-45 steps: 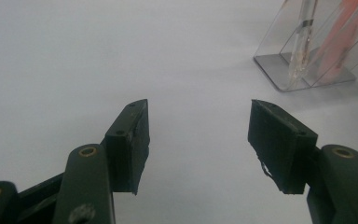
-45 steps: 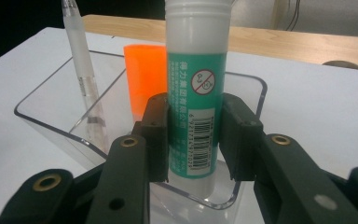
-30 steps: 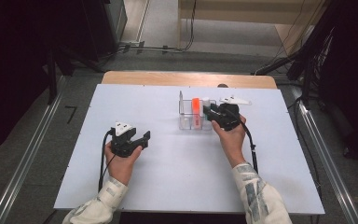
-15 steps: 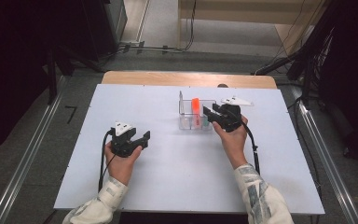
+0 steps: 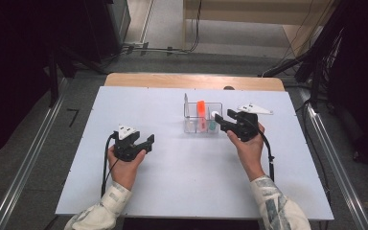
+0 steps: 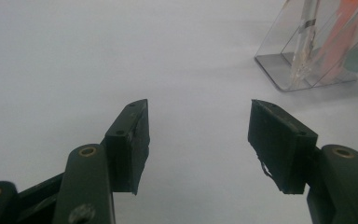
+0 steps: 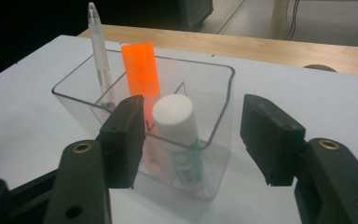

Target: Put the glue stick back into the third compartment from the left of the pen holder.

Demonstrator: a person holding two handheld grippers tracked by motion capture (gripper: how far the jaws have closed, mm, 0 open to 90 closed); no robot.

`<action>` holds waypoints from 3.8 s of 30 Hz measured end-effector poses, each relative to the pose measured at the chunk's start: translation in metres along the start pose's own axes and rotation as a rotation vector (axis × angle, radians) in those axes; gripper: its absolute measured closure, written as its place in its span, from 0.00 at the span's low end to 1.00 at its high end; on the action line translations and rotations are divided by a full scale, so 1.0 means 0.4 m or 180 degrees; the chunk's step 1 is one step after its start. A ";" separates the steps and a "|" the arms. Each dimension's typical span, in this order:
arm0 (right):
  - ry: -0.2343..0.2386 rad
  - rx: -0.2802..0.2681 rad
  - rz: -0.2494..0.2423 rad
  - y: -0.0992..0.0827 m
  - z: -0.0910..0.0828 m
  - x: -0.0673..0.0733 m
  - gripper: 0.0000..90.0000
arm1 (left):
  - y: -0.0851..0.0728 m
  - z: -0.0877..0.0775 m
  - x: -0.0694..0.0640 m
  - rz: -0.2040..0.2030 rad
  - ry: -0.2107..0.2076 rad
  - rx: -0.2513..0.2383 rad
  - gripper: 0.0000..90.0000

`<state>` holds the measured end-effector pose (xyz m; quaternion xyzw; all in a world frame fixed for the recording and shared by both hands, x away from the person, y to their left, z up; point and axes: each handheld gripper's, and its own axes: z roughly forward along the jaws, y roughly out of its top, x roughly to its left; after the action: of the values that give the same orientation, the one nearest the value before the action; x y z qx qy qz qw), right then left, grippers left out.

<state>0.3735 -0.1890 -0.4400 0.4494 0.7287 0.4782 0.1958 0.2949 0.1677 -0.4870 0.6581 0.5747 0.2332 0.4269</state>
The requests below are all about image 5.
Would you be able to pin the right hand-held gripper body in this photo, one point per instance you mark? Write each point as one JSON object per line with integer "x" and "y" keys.
{"x": 246, "y": 126}

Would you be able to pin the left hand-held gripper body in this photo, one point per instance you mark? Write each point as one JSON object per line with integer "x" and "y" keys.
{"x": 126, "y": 148}

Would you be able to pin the green white glue stick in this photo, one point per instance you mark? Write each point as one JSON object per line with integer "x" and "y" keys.
{"x": 213, "y": 125}

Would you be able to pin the orange highlighter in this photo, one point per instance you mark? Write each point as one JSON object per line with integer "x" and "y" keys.
{"x": 201, "y": 110}

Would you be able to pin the clear plastic organizer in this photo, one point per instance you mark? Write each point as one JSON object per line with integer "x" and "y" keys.
{"x": 191, "y": 127}

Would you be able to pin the person's left hand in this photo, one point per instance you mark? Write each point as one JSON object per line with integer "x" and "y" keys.
{"x": 124, "y": 172}

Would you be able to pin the person's right hand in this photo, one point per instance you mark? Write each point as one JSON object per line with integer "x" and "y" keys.
{"x": 249, "y": 156}

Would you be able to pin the white board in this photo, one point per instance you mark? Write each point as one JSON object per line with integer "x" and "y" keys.
{"x": 140, "y": 111}

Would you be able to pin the wooden table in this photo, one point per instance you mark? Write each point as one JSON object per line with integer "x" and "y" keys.
{"x": 172, "y": 81}

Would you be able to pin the white power strip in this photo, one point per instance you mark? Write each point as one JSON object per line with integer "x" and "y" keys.
{"x": 134, "y": 44}

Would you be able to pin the black tripod stand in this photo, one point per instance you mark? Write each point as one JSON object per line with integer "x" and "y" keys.
{"x": 53, "y": 80}

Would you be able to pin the light wooden furniture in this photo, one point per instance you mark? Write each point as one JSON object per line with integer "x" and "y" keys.
{"x": 236, "y": 12}

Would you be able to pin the dark cabinet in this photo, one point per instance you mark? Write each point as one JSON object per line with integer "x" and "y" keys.
{"x": 118, "y": 22}

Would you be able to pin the dark curtain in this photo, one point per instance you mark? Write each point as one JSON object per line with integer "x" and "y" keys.
{"x": 12, "y": 64}
{"x": 364, "y": 80}

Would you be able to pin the aluminium rail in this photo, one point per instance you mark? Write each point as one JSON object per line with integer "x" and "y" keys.
{"x": 28, "y": 159}
{"x": 335, "y": 166}

